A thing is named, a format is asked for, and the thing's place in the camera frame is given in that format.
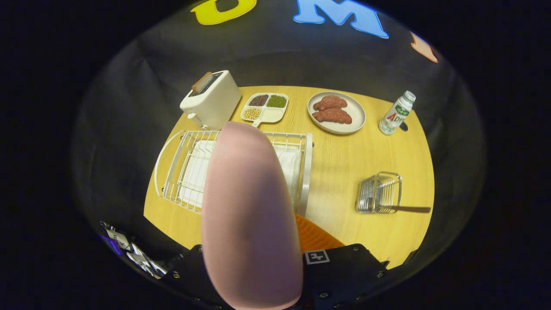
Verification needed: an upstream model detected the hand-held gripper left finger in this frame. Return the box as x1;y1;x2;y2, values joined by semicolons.
166;245;231;310

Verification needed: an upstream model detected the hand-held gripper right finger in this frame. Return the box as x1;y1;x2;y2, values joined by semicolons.
294;213;390;310

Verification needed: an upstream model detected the pink plate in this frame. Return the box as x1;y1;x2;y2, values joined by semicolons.
201;121;304;310

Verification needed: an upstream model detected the metal wire basket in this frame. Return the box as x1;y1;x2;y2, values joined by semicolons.
356;172;402;214

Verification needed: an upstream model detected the white wire dish rack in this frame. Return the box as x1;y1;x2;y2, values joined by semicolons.
154;129;313;217

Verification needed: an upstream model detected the beige plate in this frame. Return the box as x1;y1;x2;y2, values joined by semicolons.
307;92;366;135

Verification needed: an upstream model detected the white drip tray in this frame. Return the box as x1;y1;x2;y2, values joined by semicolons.
179;140;302;209

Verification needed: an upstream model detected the brown meat piece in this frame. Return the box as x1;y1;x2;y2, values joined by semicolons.
312;108;353;124
313;95;348;112

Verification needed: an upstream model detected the white drink bottle green label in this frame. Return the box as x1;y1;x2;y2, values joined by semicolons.
378;91;416;136

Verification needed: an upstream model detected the cream toaster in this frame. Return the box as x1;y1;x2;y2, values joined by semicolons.
180;70;242;130

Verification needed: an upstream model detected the divided snack tray with beans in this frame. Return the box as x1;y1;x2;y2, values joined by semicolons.
240;93;289;128

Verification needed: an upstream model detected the toast slice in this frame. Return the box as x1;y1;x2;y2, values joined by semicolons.
191;72;214;94

